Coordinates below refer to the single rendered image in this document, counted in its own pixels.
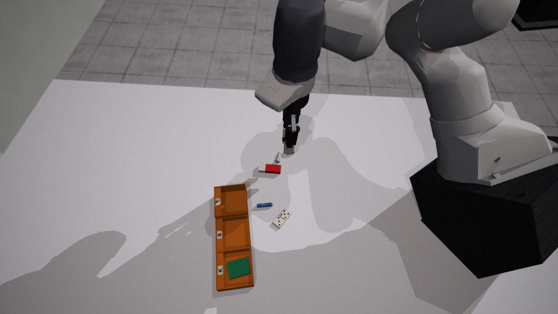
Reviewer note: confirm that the red and white eraser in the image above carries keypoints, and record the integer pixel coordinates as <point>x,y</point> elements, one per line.
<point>269,168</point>

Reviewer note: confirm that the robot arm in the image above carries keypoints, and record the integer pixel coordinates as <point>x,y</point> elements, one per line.
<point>475,141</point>

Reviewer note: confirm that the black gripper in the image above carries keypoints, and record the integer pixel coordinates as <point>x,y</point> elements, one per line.
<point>290,128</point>

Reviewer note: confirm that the white domino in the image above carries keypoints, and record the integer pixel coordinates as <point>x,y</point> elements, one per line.
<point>281,218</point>

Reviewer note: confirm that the orange three-compartment bin rack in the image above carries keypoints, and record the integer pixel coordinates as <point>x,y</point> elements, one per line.
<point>232,235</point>

